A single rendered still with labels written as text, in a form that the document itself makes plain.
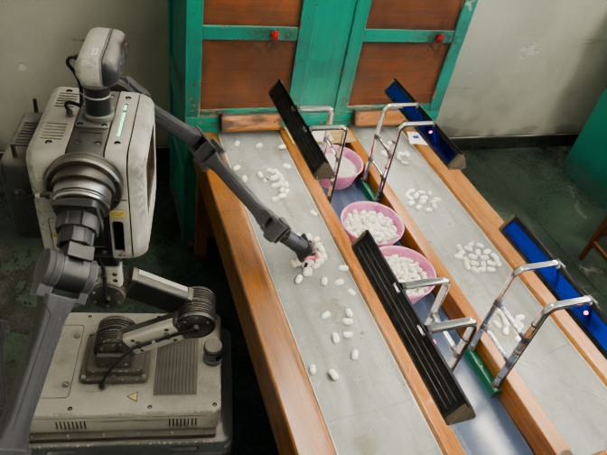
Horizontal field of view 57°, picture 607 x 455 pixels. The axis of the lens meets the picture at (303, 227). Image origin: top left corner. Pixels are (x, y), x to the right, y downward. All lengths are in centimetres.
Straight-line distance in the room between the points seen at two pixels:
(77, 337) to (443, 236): 149
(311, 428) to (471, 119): 323
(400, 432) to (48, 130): 124
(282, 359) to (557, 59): 343
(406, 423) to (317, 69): 165
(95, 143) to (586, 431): 164
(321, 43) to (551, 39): 223
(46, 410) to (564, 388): 168
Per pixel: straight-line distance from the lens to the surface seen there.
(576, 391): 210
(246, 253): 205
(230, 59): 255
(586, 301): 181
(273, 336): 181
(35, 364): 124
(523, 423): 196
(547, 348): 217
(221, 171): 198
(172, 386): 203
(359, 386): 179
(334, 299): 199
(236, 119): 264
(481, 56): 419
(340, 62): 272
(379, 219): 237
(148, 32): 336
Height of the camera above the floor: 219
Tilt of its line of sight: 40 degrees down
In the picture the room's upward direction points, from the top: 11 degrees clockwise
